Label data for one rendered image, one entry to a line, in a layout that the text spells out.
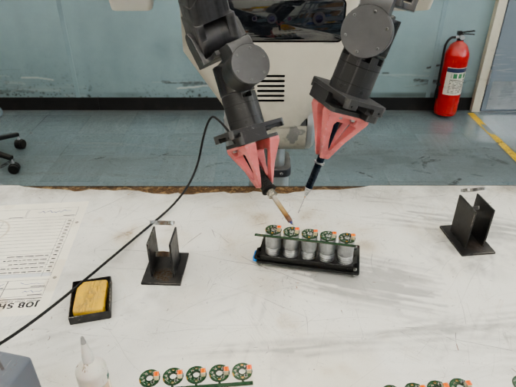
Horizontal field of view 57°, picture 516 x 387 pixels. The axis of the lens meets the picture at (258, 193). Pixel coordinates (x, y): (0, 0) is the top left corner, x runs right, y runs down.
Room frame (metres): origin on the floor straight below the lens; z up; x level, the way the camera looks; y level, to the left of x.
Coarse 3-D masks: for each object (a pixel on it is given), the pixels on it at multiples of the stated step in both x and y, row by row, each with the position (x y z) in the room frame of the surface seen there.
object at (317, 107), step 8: (312, 104) 0.63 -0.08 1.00; (320, 104) 0.62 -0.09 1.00; (320, 112) 0.62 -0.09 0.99; (360, 112) 0.60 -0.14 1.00; (368, 112) 0.59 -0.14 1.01; (320, 120) 0.62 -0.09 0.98; (368, 120) 0.59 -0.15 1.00; (376, 120) 0.59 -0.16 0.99; (320, 128) 0.62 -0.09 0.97; (344, 128) 0.63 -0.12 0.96; (320, 136) 0.62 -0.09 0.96; (336, 136) 0.63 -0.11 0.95
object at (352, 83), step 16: (336, 64) 0.63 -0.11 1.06; (352, 64) 0.60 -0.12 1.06; (368, 64) 0.60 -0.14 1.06; (320, 80) 0.64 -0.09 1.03; (336, 80) 0.61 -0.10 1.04; (352, 80) 0.60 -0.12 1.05; (368, 80) 0.60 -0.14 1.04; (336, 96) 0.59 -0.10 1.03; (352, 96) 0.59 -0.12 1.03; (368, 96) 0.61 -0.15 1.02
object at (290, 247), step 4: (292, 232) 0.59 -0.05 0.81; (288, 236) 0.58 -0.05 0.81; (296, 236) 0.58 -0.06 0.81; (284, 240) 0.58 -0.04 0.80; (288, 240) 0.58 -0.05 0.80; (292, 240) 0.58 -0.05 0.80; (296, 240) 0.58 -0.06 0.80; (284, 244) 0.58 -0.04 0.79; (288, 244) 0.58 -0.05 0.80; (292, 244) 0.58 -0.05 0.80; (296, 244) 0.58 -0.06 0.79; (284, 248) 0.58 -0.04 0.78; (288, 248) 0.58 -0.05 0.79; (292, 248) 0.58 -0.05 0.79; (296, 248) 0.58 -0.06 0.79; (284, 252) 0.58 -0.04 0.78; (288, 252) 0.58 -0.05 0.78; (292, 252) 0.58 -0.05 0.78; (296, 252) 0.58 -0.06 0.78; (288, 256) 0.58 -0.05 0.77; (292, 256) 0.58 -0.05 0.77
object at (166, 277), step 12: (156, 240) 0.59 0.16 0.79; (156, 252) 0.57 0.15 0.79; (168, 252) 0.57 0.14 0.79; (156, 264) 0.58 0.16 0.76; (168, 264) 0.58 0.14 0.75; (180, 264) 0.58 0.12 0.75; (144, 276) 0.55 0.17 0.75; (156, 276) 0.55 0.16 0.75; (168, 276) 0.55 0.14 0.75; (180, 276) 0.55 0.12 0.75
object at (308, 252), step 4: (308, 232) 0.59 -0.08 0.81; (304, 244) 0.57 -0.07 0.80; (308, 244) 0.57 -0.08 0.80; (312, 244) 0.57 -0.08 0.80; (316, 244) 0.58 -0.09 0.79; (304, 248) 0.57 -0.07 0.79; (308, 248) 0.57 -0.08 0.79; (312, 248) 0.57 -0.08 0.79; (300, 252) 0.58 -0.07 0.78; (304, 252) 0.57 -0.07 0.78; (308, 252) 0.57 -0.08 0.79; (312, 252) 0.57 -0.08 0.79; (304, 256) 0.57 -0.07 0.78; (308, 256) 0.57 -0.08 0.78; (312, 256) 0.57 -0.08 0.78
